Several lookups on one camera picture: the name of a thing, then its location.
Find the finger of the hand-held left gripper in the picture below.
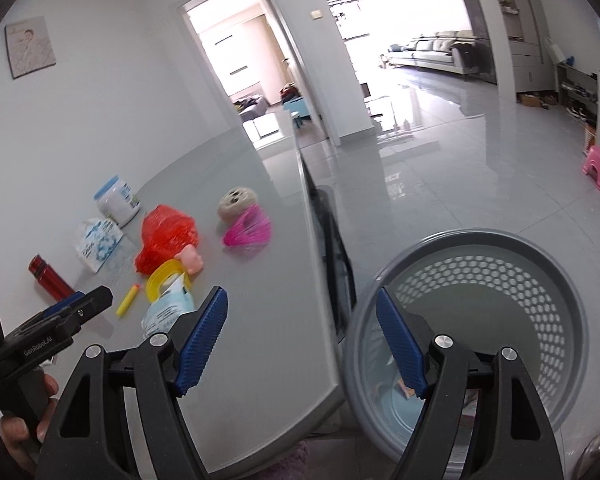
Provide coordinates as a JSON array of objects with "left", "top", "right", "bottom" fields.
[
  {"left": 2, "top": 285, "right": 114, "bottom": 356},
  {"left": 27, "top": 291, "right": 87, "bottom": 322}
]

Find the wall picture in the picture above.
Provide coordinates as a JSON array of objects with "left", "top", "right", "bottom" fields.
[{"left": 5, "top": 16, "right": 57, "bottom": 80}]

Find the yellow foam dart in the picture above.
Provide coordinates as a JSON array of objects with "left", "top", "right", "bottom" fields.
[{"left": 116, "top": 283, "right": 141, "bottom": 318}]

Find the red bottle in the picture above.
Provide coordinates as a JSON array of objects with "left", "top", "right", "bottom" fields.
[{"left": 28, "top": 254, "right": 76, "bottom": 302}]

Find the blue white tissue packet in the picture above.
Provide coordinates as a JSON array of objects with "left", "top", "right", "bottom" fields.
[{"left": 76, "top": 217, "right": 124, "bottom": 274}]

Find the cardboard box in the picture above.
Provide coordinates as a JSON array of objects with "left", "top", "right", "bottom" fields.
[{"left": 517, "top": 92, "right": 551, "bottom": 111}]

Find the red plastic bag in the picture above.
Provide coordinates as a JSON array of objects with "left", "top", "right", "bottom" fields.
[{"left": 134, "top": 204, "right": 201, "bottom": 276}]

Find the pink toy pig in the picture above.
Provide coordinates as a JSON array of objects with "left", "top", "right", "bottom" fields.
[{"left": 174, "top": 246, "right": 206, "bottom": 278}]

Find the twine ball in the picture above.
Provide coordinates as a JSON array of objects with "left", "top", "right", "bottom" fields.
[{"left": 217, "top": 186, "right": 259, "bottom": 222}]

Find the pink bristle brush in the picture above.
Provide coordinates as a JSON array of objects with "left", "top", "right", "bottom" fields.
[{"left": 222, "top": 206, "right": 272, "bottom": 248}]

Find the light grey sofa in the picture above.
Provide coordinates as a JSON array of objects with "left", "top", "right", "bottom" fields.
[{"left": 387, "top": 30, "right": 481, "bottom": 73}]

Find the shoe rack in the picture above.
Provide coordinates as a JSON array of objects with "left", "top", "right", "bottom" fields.
[{"left": 555, "top": 62, "right": 600, "bottom": 123}]

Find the grey bed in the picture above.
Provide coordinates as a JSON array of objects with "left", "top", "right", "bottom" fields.
[{"left": 237, "top": 95, "right": 270, "bottom": 121}]

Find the grey perforated plastic basket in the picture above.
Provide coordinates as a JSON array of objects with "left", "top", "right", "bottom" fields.
[{"left": 341, "top": 230, "right": 592, "bottom": 468}]

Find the yellow plastic ring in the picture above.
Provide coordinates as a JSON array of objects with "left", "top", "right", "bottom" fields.
[{"left": 146, "top": 259, "right": 193, "bottom": 303}]

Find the small blue table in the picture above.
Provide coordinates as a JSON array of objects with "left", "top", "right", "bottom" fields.
[{"left": 283, "top": 99, "right": 312, "bottom": 131}]

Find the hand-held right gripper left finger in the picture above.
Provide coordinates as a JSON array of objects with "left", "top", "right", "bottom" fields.
[{"left": 34, "top": 286, "right": 229, "bottom": 480}]

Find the clothes drying rack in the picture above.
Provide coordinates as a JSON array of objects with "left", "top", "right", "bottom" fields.
[{"left": 327, "top": 0, "right": 366, "bottom": 18}]

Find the light blue pouch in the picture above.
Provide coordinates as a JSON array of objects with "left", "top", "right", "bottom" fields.
[{"left": 141, "top": 280, "right": 196, "bottom": 343}]

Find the person's left hand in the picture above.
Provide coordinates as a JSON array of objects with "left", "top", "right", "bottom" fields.
[{"left": 0, "top": 374, "right": 61, "bottom": 478}]

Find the tall white cabinet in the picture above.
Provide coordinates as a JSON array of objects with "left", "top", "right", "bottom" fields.
[{"left": 500, "top": 0, "right": 556, "bottom": 93}]

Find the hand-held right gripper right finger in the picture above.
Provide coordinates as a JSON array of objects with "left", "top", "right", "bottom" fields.
[{"left": 375, "top": 286, "right": 566, "bottom": 480}]

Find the white jar with blue lid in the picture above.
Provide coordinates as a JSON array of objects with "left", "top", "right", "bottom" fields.
[{"left": 94, "top": 175, "right": 141, "bottom": 227}]

